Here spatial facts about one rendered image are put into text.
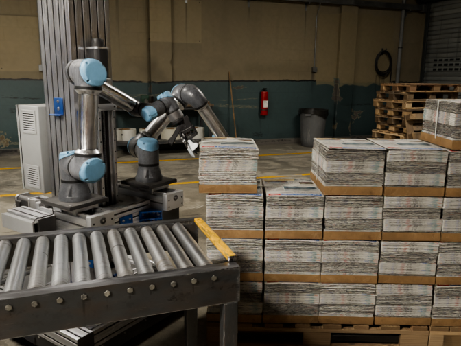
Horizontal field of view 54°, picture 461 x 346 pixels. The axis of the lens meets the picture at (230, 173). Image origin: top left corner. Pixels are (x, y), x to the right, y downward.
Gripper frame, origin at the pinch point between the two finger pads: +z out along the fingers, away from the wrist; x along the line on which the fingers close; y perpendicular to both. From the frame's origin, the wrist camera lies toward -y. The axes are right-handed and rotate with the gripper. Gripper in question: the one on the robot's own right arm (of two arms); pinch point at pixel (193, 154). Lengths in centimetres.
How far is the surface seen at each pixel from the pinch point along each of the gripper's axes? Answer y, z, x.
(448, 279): 83, 116, -19
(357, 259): 48, 84, -19
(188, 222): -7, 18, -52
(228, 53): 42, -73, 680
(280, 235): 21, 54, -19
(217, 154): 13.3, 3.0, -19.3
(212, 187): 3.1, 16.3, -19.3
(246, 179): 19.4, 21.1, -17.6
